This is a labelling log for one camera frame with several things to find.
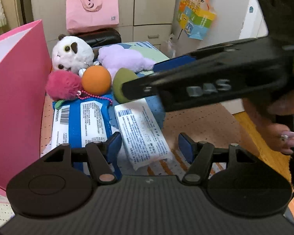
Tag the white round plush toy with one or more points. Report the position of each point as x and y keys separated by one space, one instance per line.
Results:
x=73 y=53

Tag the round blue sticker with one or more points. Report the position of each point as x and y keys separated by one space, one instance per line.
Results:
x=251 y=9

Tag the black suitcase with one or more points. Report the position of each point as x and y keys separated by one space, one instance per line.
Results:
x=100 y=38

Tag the pink tote bag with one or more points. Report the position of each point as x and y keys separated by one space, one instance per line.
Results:
x=93 y=9

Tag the white tissue packet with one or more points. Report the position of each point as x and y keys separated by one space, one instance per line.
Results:
x=139 y=129

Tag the orange ball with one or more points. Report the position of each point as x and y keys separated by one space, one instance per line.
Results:
x=96 y=80

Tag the beige wardrobe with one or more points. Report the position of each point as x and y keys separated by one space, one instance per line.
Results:
x=149 y=2

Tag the clear plastic bag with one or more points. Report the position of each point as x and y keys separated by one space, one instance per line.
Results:
x=171 y=46

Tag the person's right hand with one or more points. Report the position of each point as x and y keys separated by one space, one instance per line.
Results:
x=269 y=129

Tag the pink cardboard box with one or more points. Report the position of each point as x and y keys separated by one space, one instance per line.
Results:
x=17 y=102

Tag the blue wipes packet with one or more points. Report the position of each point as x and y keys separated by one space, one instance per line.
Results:
x=93 y=120

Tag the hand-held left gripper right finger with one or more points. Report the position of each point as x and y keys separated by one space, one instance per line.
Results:
x=186 y=144

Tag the patchwork blanket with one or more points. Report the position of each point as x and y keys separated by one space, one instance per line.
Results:
x=201 y=122

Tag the purple plush toy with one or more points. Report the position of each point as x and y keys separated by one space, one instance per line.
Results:
x=125 y=58

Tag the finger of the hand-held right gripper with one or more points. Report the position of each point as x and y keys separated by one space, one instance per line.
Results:
x=147 y=85
x=172 y=62

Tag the colourful paper gift bag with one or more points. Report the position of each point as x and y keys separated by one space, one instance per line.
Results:
x=196 y=22

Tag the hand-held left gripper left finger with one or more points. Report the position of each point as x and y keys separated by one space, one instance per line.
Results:
x=114 y=145

